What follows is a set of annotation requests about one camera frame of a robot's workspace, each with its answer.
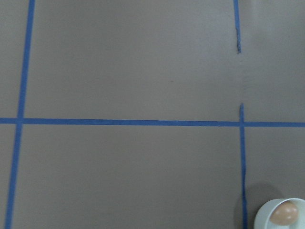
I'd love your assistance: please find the white round bowl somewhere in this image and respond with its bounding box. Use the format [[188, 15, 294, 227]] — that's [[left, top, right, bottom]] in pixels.
[[254, 198, 305, 229]]

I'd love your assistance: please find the brown egg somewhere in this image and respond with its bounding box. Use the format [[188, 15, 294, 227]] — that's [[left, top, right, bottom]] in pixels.
[[270, 201, 299, 226]]

